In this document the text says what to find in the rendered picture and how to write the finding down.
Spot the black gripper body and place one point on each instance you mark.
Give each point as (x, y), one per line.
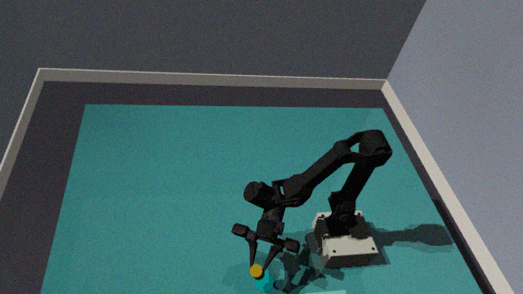
(245, 232)

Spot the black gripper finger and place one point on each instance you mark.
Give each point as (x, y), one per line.
(272, 253)
(253, 248)

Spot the teal circle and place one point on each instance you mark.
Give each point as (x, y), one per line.
(266, 284)

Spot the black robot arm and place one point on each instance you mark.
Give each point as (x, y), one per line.
(374, 151)

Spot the yellow tall cylinder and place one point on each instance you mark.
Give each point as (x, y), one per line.
(256, 272)

